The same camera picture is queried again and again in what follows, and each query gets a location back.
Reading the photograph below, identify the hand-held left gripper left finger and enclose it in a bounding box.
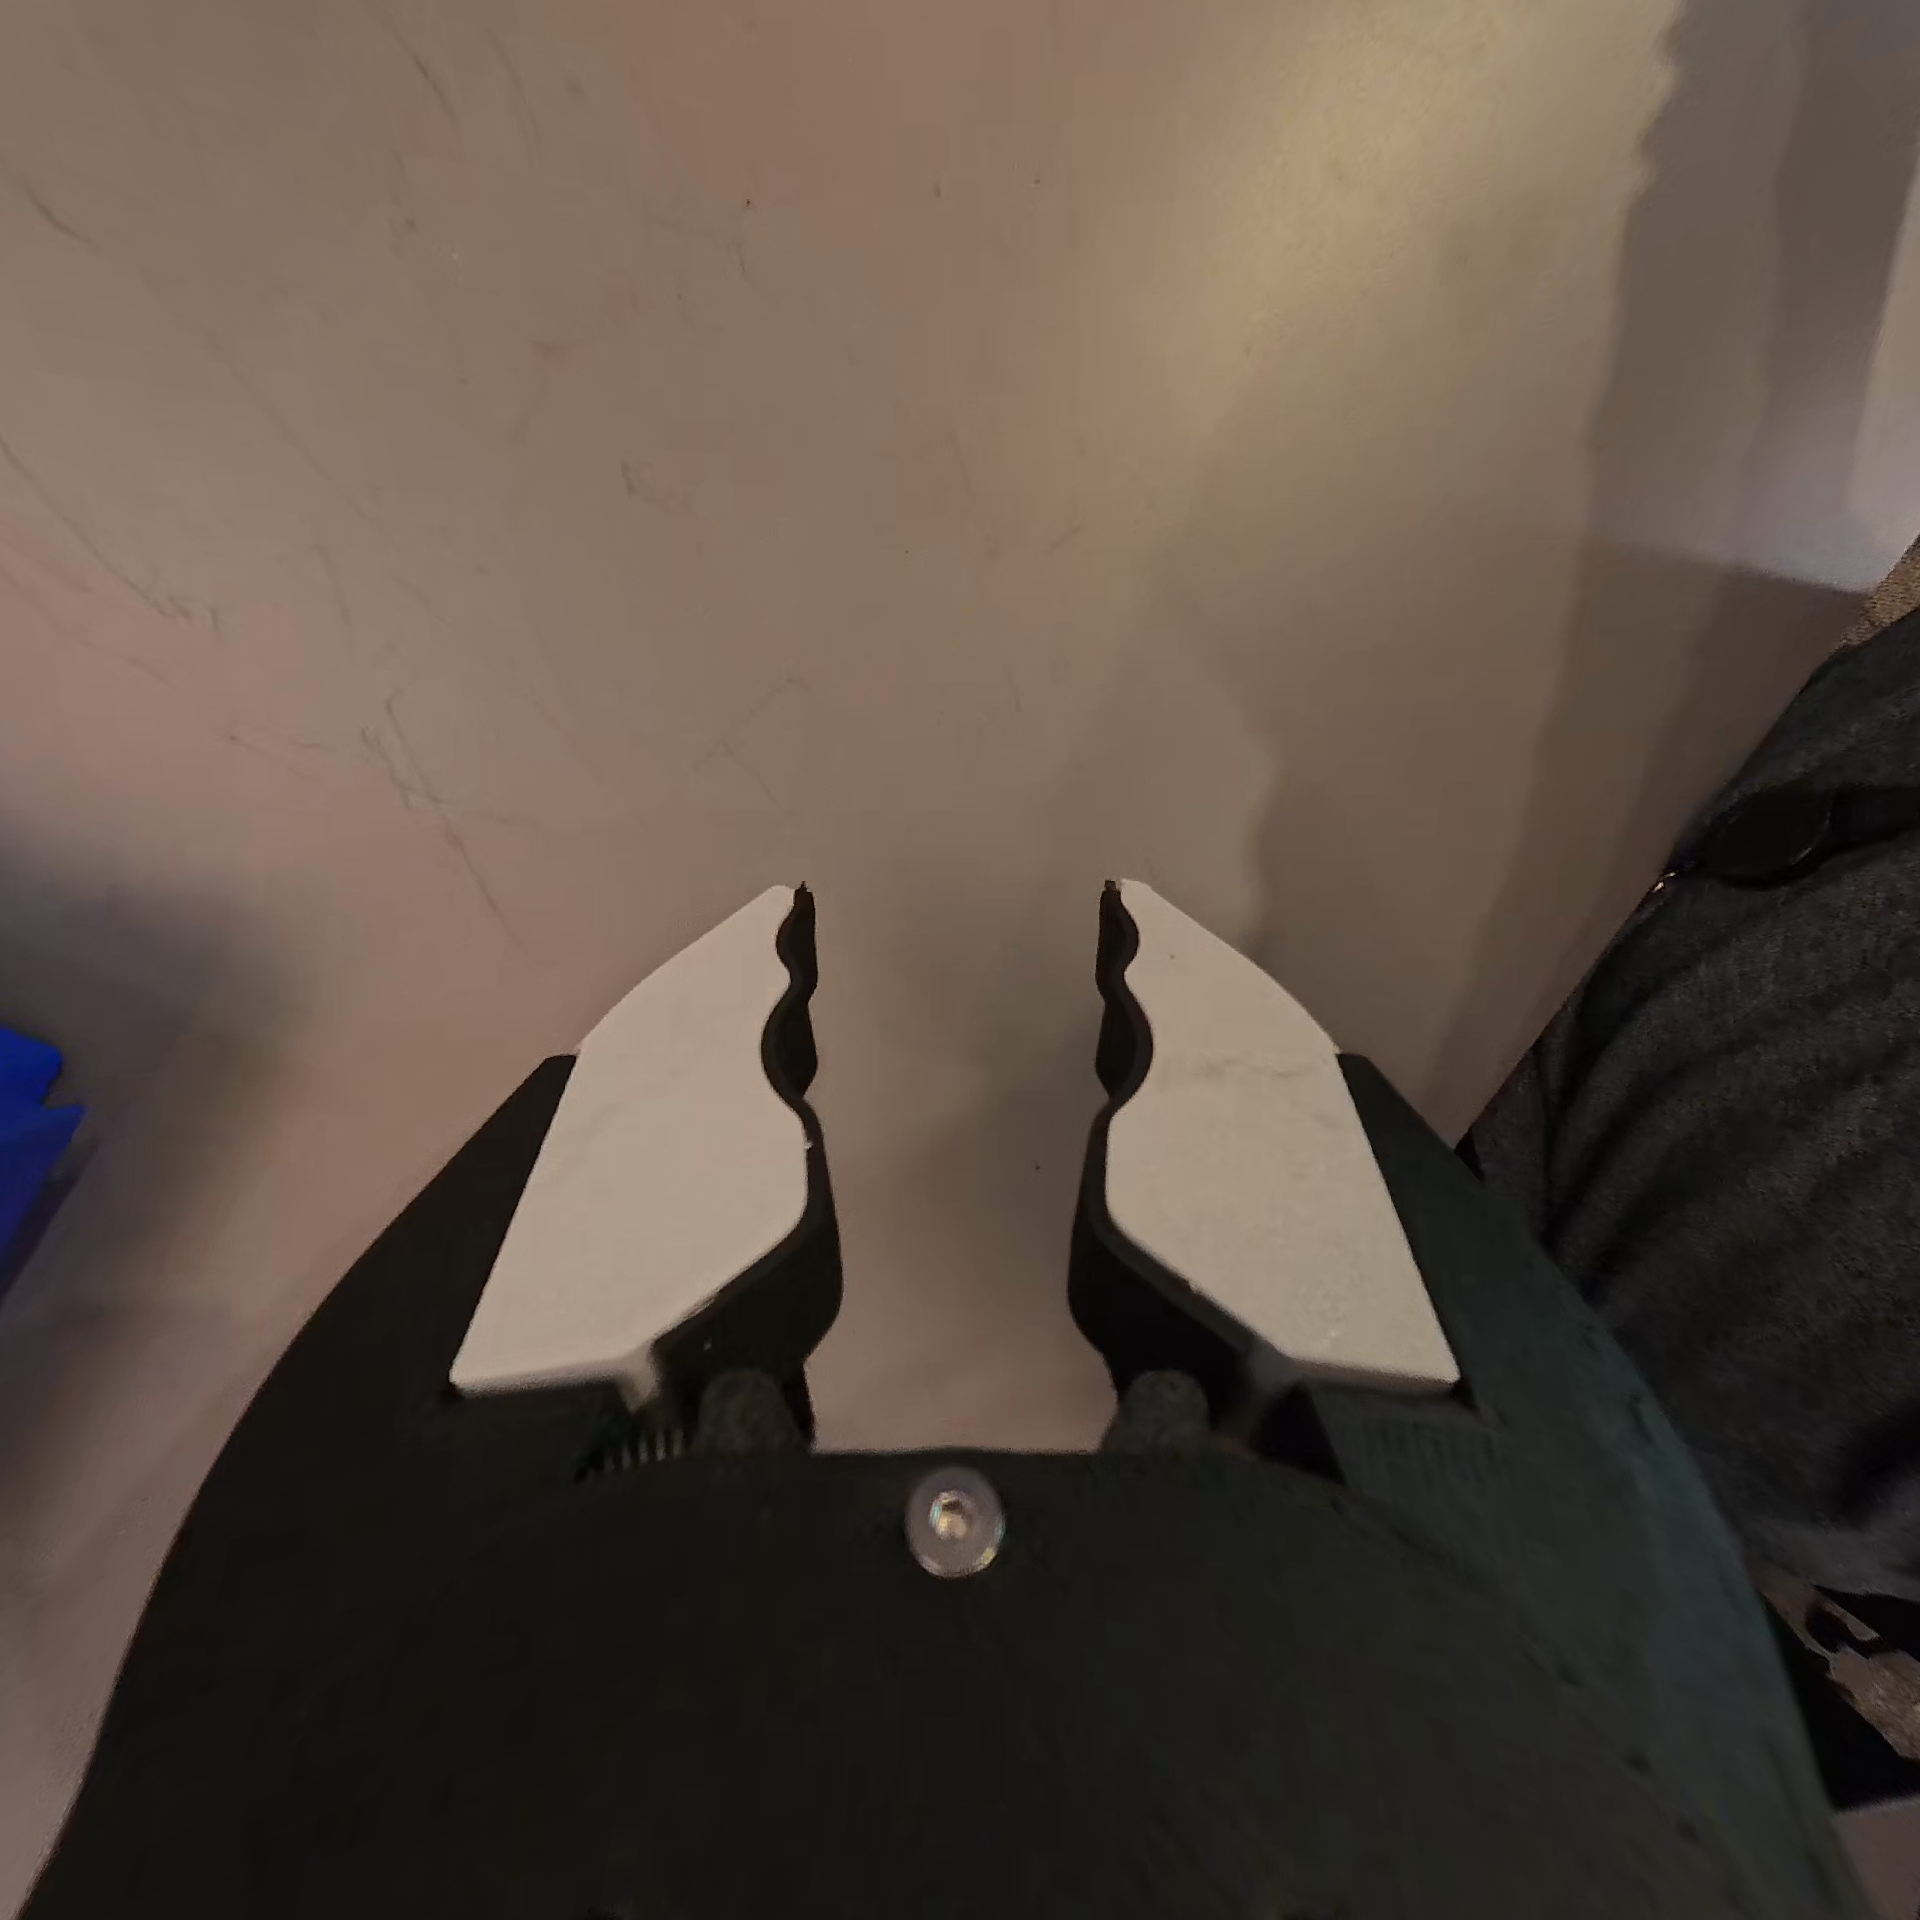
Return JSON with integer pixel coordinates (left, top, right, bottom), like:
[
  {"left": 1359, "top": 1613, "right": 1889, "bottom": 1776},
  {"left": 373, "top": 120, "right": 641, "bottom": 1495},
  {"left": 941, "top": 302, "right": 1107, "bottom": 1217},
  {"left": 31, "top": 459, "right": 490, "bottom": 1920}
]
[{"left": 450, "top": 881, "right": 845, "bottom": 1448}]

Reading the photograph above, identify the black round button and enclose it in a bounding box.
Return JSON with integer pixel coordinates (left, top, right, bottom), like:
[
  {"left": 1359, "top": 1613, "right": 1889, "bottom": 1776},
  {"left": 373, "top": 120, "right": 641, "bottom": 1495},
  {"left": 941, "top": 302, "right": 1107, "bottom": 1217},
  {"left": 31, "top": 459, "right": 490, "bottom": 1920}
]
[{"left": 1697, "top": 787, "right": 1827, "bottom": 887}]

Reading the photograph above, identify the grey sweater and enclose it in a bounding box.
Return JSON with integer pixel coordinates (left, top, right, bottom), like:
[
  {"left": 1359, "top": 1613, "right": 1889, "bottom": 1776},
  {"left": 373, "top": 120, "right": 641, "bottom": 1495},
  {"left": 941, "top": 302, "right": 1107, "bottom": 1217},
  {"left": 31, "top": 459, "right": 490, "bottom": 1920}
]
[{"left": 1463, "top": 540, "right": 1920, "bottom": 1600}]

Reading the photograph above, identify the blue plastic bin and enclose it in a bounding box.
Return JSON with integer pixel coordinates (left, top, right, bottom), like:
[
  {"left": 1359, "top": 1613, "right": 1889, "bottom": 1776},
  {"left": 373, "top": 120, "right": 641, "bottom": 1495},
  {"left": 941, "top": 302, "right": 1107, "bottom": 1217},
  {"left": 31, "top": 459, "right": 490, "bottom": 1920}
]
[{"left": 0, "top": 1023, "right": 90, "bottom": 1307}]

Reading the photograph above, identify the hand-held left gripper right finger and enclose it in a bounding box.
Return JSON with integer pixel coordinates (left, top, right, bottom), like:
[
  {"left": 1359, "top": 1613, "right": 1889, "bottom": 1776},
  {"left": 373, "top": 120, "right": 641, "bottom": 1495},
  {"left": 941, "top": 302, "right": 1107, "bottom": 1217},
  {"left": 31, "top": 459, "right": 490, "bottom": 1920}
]
[{"left": 1068, "top": 880, "right": 1465, "bottom": 1448}]

